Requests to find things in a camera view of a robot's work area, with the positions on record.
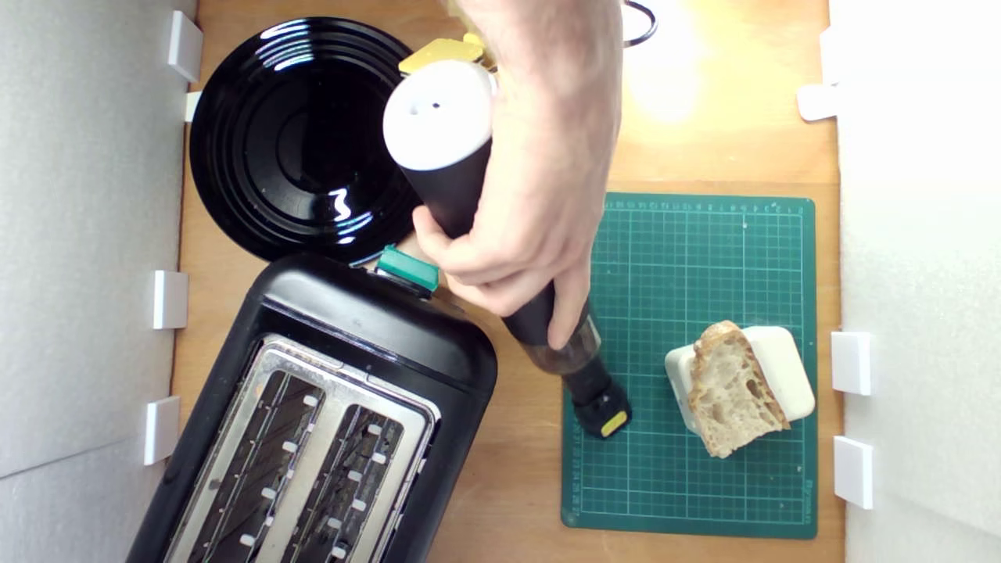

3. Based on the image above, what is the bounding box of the brown bread slice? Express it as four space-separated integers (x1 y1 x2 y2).
687 320 791 459

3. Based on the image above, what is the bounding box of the green cutting mat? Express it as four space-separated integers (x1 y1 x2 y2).
561 192 819 540

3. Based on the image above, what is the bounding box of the white block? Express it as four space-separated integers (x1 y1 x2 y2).
665 325 816 436

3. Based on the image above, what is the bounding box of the person's hand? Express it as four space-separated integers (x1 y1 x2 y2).
412 51 625 350

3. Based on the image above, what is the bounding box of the green toaster lever knob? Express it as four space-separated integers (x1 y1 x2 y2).
375 245 440 295

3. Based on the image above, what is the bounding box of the black plate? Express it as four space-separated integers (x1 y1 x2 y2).
189 17 427 265

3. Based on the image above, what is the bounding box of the black two-slot toaster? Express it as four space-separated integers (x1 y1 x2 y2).
125 252 499 563

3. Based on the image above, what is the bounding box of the black white handheld device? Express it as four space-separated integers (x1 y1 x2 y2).
382 59 633 440

